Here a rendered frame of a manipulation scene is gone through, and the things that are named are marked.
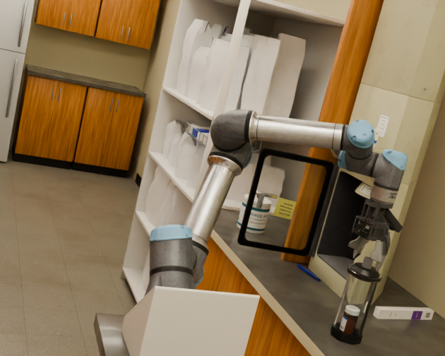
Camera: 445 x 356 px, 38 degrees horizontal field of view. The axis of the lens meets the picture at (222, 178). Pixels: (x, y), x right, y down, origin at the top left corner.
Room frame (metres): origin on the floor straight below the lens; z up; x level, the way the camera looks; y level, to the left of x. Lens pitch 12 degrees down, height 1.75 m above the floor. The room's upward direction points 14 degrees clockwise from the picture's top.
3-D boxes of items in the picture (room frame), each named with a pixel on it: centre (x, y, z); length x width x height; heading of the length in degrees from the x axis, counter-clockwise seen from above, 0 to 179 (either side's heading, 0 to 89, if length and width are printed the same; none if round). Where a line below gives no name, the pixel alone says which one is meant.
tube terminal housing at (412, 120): (2.42, -0.60, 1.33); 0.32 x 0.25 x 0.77; 22
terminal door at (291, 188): (2.47, -0.26, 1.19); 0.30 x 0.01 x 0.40; 103
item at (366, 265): (1.92, -0.50, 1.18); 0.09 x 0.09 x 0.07
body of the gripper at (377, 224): (1.90, -0.48, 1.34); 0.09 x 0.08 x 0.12; 127
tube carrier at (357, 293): (1.92, -0.50, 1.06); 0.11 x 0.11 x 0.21
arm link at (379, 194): (1.90, -0.48, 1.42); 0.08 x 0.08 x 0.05
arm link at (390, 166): (1.91, -0.48, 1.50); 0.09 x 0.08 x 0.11; 72
